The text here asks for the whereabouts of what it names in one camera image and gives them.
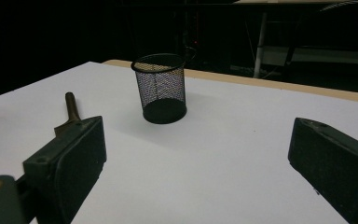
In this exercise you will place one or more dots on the white-legged wooden table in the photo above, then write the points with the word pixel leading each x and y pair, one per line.
pixel 260 43

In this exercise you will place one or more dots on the black mesh pen holder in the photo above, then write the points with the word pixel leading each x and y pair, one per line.
pixel 164 112

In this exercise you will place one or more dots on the white table cover sheet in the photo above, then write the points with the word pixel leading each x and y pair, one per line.
pixel 214 155

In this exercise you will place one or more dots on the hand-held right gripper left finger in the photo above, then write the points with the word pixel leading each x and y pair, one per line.
pixel 74 161

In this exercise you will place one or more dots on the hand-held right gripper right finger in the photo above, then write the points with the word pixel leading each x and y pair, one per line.
pixel 332 168

